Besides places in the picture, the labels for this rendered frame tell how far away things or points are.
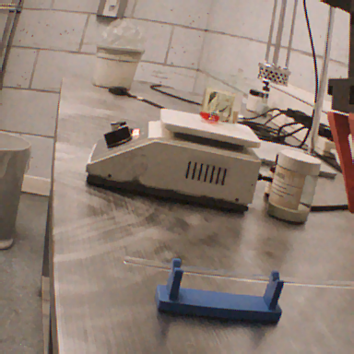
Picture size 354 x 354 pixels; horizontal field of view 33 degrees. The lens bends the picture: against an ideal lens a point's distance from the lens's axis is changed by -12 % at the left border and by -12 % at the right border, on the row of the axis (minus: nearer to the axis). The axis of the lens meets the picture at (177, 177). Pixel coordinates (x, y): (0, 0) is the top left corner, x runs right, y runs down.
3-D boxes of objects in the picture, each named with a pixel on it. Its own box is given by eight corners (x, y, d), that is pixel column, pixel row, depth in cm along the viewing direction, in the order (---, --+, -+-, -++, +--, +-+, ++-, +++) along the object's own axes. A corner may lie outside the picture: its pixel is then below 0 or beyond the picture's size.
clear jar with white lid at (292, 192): (279, 206, 86) (293, 148, 84) (314, 220, 82) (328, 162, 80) (256, 211, 81) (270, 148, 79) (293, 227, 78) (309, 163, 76)
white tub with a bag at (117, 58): (137, 88, 186) (153, 22, 182) (133, 93, 173) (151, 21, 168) (90, 81, 186) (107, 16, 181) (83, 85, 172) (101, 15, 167)
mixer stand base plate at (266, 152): (185, 149, 110) (186, 144, 110) (166, 126, 129) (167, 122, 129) (337, 178, 116) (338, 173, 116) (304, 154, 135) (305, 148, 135)
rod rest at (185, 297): (157, 311, 47) (166, 270, 46) (154, 293, 50) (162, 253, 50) (279, 323, 48) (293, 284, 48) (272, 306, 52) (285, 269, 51)
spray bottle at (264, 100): (253, 112, 187) (259, 78, 185) (258, 112, 190) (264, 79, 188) (264, 116, 185) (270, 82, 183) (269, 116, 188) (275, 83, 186)
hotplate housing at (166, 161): (83, 183, 77) (95, 117, 75) (91, 159, 90) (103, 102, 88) (266, 218, 79) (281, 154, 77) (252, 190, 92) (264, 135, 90)
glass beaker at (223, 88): (239, 129, 86) (250, 72, 85) (235, 135, 81) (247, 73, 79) (194, 118, 87) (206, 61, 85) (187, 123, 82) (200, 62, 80)
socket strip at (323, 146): (321, 156, 138) (325, 137, 137) (270, 122, 176) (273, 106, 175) (340, 160, 140) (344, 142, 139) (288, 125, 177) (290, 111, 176)
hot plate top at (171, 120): (160, 129, 77) (161, 121, 76) (159, 113, 88) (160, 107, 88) (261, 149, 78) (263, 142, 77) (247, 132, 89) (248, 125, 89)
